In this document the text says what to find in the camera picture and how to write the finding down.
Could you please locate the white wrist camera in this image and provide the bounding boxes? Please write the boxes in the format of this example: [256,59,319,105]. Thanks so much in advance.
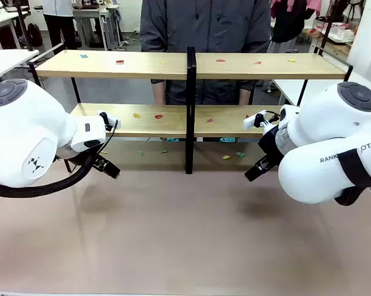
[242,110,281,131]
[96,110,123,130]

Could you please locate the wooden workbench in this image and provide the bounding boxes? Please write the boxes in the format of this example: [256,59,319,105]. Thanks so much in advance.
[308,28,359,59]

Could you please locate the black backpack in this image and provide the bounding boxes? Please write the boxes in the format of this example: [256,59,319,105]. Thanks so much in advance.
[26,23,44,47]

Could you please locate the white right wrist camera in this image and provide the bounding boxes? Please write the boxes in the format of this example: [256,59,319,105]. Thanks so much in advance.
[242,110,281,131]

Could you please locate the white desk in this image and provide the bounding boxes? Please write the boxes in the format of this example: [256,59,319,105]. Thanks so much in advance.
[71,6,120,51]

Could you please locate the pink garment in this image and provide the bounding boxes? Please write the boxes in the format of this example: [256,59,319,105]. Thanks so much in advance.
[271,0,323,20]

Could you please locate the person in black top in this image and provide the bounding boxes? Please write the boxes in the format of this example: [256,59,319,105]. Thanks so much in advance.
[267,0,316,54]

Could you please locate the black braided cable sleeve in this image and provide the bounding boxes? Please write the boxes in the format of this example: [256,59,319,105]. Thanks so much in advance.
[0,150,96,199]

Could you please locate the person's right forearm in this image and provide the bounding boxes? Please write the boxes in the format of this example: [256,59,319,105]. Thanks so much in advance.
[150,79,166,105]

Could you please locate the person in white shirt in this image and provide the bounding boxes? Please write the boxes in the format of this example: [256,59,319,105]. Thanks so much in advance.
[43,0,79,52]

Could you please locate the wooden shelf with black frame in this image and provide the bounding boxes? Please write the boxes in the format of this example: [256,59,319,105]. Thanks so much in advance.
[27,44,354,175]

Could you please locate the black metal pole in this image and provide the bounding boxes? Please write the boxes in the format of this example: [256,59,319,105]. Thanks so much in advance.
[16,0,34,51]
[321,0,342,47]

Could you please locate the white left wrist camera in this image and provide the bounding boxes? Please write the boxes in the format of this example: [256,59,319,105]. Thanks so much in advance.
[96,110,123,130]

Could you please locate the thin black camera cable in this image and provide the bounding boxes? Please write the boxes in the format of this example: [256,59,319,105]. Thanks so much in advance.
[102,118,119,147]

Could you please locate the black arm strap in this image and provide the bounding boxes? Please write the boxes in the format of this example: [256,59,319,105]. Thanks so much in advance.
[333,147,371,207]

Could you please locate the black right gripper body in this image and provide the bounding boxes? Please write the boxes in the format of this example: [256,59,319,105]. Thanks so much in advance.
[257,124,285,170]

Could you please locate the person's left forearm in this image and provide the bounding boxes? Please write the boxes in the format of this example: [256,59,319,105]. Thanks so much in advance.
[238,80,255,106]

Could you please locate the white table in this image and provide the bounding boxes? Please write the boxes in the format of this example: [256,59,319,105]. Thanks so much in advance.
[0,49,40,84]
[272,78,349,107]
[0,9,31,50]

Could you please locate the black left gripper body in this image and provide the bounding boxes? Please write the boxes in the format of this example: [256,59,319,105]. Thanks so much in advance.
[56,144,97,171]

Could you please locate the person in grey jacket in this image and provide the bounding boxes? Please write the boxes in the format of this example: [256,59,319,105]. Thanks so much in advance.
[139,0,272,106]

